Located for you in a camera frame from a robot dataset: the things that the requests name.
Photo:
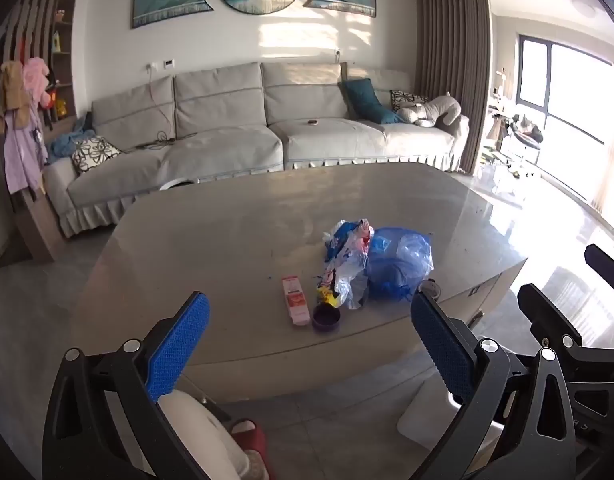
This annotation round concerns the blue blanket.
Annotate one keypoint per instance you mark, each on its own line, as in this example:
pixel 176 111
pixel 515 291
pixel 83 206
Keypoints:
pixel 69 140

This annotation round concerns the beige hanging garment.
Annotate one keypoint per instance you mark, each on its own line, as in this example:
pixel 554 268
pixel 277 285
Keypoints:
pixel 12 92

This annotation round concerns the grey curtain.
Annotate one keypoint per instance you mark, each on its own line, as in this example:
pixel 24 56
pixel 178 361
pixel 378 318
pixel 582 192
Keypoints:
pixel 452 60

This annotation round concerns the person's leg in white trousers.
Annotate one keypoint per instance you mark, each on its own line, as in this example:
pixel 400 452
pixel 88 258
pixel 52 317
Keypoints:
pixel 202 435

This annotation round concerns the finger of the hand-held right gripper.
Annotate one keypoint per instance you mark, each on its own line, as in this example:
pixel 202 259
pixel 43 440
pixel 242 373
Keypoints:
pixel 607 272
pixel 549 310

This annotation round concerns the round purple tin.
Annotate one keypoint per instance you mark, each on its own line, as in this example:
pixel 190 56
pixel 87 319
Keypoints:
pixel 327 319

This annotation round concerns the cluttered white desk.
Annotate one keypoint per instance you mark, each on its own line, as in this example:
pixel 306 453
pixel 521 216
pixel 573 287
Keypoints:
pixel 497 125

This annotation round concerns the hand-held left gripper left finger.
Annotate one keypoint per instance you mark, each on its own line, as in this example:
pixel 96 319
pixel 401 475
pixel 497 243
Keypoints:
pixel 179 345

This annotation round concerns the small round lid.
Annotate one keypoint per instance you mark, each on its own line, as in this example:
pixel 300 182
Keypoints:
pixel 429 290

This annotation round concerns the blue plastic bag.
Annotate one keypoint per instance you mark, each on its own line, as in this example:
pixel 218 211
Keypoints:
pixel 397 260

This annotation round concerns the yellow snack wrapper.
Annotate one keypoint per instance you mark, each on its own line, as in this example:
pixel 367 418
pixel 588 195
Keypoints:
pixel 326 295

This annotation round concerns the blue snack wrapper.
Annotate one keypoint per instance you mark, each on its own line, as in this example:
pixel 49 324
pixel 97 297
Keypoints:
pixel 342 240

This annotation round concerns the grey fabric sofa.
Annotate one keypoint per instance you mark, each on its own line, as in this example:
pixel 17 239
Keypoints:
pixel 227 150

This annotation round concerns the flower print pillow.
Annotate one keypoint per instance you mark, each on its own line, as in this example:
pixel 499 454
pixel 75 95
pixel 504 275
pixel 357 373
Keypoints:
pixel 94 154

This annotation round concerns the clear plastic bag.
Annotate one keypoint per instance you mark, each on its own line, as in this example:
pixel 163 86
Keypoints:
pixel 349 280

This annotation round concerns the red slipper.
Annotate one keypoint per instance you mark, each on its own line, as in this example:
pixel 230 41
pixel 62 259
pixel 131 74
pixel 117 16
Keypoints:
pixel 252 447

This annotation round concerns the large window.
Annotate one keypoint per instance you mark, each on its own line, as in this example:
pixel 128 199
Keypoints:
pixel 562 100

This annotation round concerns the purple hanging garment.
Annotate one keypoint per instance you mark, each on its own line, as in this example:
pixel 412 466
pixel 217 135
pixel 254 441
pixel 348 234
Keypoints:
pixel 24 155

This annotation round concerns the pink carton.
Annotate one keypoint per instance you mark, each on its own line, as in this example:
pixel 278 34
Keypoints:
pixel 294 300

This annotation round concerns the swivel chair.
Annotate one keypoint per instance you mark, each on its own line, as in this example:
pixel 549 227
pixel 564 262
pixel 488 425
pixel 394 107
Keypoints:
pixel 524 135

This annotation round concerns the teal pillow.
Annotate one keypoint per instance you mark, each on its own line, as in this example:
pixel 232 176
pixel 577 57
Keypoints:
pixel 367 100

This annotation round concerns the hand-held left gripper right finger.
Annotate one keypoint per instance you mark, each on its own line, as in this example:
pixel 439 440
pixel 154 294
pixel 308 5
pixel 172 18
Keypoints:
pixel 444 347

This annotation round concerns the black white patterned pillow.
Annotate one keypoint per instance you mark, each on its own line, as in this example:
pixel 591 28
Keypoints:
pixel 407 99

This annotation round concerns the grey coffee table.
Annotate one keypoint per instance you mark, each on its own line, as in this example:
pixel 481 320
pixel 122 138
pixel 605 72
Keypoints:
pixel 492 285

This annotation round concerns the wooden slatted shelf unit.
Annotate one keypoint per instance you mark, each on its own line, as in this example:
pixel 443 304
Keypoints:
pixel 62 60

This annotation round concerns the grey plush toy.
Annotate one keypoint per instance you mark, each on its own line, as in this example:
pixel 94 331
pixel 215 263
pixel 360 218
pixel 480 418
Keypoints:
pixel 432 110

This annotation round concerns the pink hanging garment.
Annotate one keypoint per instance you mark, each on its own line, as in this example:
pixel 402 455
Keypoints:
pixel 36 80

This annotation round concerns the white round object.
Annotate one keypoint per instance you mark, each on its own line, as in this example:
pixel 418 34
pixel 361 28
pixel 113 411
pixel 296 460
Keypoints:
pixel 174 184

